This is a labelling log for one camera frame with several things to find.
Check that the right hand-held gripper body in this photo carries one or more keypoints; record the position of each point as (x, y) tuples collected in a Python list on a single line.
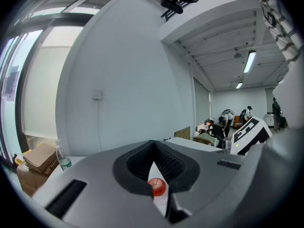
[(249, 133)]

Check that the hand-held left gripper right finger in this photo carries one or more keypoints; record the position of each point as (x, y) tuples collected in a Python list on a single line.
[(209, 179)]

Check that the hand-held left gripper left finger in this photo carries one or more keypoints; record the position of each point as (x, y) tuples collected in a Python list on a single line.
[(99, 189)]

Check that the red apple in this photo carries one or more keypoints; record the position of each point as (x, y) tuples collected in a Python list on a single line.
[(158, 187)]

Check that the white plate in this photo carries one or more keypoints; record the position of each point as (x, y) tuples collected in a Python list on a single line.
[(161, 204)]

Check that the wooden chair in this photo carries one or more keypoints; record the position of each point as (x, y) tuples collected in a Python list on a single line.
[(237, 122)]

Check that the white cabinet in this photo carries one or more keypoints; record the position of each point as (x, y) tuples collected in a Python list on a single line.
[(268, 120)]

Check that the white table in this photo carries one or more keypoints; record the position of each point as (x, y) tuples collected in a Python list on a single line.
[(190, 144)]

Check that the green cushioned armchair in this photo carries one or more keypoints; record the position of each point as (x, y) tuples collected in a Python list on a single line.
[(205, 138)]

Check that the clear plastic water bottle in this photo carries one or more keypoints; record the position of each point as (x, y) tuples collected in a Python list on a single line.
[(63, 158)]

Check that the short ceiling light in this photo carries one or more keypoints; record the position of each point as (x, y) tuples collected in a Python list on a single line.
[(239, 85)]

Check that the flat cardboard sheet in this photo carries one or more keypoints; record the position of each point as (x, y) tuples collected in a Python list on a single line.
[(182, 132)]

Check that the small cardboard box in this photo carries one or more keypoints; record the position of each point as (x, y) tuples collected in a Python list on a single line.
[(40, 157)]

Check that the large cardboard carton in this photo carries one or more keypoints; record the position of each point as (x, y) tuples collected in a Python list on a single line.
[(28, 179)]

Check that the long ceiling light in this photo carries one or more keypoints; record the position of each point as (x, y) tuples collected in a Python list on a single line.
[(249, 61)]

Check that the white roller blind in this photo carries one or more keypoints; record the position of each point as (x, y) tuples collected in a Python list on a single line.
[(47, 84)]

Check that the grey wall junction box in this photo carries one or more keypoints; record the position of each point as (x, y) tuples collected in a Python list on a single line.
[(97, 95)]

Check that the black head camera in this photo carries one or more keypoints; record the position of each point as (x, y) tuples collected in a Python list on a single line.
[(171, 4)]

